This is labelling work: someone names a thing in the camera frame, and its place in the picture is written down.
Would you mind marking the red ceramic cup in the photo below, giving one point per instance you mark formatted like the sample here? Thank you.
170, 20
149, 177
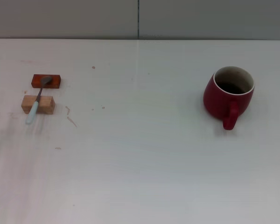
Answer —
214, 99

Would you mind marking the reddish brown wooden block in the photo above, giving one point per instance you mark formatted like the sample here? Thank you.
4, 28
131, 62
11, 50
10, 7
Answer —
56, 81

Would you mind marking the light wooden block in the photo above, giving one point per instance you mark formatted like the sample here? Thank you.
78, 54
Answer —
46, 102

